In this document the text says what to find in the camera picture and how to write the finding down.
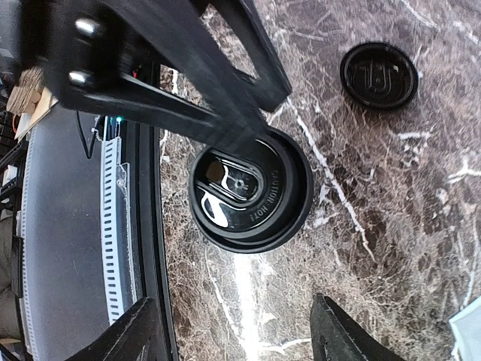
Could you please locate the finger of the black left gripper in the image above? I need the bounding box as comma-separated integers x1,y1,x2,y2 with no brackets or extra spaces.
191,0,292,113
77,22,268,153

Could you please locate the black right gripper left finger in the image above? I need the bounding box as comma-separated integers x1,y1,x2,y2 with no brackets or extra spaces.
69,297,169,361

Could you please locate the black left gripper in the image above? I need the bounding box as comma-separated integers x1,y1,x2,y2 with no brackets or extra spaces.
18,1,125,109

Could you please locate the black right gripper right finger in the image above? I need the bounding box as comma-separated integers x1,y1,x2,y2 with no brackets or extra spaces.
310,293,402,361

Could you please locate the white paper takeout bag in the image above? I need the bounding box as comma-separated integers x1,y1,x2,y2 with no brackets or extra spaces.
449,297,481,361

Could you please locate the black plastic cup lid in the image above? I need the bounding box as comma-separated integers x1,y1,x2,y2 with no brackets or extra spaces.
339,41,419,111

